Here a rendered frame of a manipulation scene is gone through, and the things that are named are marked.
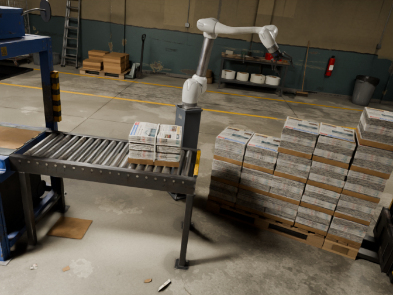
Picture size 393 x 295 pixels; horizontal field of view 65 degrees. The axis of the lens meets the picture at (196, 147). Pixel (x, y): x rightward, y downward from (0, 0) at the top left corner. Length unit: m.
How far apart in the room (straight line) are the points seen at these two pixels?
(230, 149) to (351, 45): 7.47
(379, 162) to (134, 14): 7.94
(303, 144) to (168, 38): 7.12
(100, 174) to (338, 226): 2.08
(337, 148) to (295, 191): 0.52
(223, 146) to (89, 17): 7.64
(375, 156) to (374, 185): 0.25
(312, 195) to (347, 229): 0.43
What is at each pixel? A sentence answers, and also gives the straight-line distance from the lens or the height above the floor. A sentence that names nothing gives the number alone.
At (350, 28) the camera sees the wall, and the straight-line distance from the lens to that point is 9.89.
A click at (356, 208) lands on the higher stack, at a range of 2.99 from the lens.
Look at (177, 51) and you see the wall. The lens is 9.36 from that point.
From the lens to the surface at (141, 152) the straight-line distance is 2.28.
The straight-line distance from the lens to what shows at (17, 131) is 2.97.
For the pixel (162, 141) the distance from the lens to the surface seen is 2.23.
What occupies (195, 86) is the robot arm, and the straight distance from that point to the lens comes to 3.00.
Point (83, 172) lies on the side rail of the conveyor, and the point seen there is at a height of 0.75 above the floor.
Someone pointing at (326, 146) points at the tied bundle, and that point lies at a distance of 2.76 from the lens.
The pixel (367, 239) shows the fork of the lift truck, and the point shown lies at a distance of 3.49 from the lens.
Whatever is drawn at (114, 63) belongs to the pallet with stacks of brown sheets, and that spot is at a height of 0.39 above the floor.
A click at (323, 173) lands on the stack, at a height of 0.74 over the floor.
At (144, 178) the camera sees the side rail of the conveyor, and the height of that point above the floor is 0.76.
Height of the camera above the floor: 1.88
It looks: 24 degrees down
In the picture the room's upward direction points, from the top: 7 degrees clockwise
